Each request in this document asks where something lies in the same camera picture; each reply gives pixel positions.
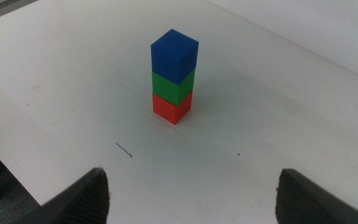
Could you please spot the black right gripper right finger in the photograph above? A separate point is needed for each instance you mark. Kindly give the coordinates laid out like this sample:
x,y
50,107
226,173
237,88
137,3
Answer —
x,y
303,205

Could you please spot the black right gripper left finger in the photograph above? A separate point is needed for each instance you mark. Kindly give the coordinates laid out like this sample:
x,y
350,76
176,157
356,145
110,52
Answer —
x,y
85,202

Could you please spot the green cube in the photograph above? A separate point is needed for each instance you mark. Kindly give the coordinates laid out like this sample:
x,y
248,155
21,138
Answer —
x,y
169,90

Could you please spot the blue cube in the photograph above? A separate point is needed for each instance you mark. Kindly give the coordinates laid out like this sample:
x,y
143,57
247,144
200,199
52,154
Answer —
x,y
169,57

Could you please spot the red cube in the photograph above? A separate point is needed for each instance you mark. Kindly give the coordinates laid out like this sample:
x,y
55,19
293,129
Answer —
x,y
166,109

